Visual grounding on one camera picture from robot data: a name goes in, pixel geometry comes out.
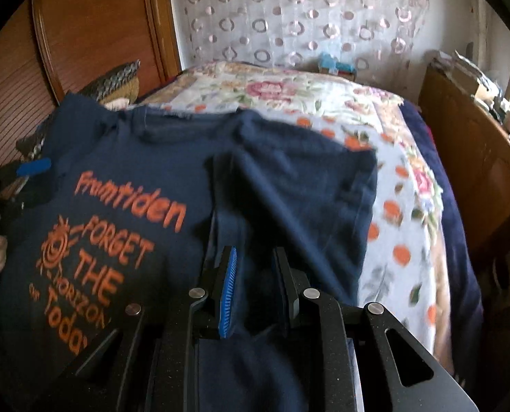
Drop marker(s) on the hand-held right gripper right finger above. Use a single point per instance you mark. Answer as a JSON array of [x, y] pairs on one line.
[[286, 287]]

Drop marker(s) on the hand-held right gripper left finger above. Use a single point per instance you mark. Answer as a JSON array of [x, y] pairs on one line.
[[227, 296]]

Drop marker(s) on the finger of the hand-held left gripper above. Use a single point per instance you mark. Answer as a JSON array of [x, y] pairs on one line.
[[33, 166]]

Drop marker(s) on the navy blue printed T-shirt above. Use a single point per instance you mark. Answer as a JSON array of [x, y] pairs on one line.
[[280, 189]]

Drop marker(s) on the dark patterned pillow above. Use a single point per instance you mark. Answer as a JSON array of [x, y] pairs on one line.
[[115, 79]]

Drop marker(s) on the orange fruit print cloth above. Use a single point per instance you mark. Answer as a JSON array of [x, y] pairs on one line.
[[405, 240]]

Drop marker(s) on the wooden headboard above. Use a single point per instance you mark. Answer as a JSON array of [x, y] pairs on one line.
[[87, 21]]

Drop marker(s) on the navy blue blanket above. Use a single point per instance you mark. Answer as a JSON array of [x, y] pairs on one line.
[[457, 231]]

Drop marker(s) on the floral quilt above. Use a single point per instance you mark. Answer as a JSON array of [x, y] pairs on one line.
[[272, 88]]

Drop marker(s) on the blue tissue box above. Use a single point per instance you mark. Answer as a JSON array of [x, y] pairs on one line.
[[334, 66]]

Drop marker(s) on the wooden sideboard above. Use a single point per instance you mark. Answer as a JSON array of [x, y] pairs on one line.
[[474, 158]]

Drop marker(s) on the sheer curtain with circles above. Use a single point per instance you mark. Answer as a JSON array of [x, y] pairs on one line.
[[298, 13]]

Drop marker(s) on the stack of papers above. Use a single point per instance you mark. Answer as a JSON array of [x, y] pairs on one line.
[[465, 73]]

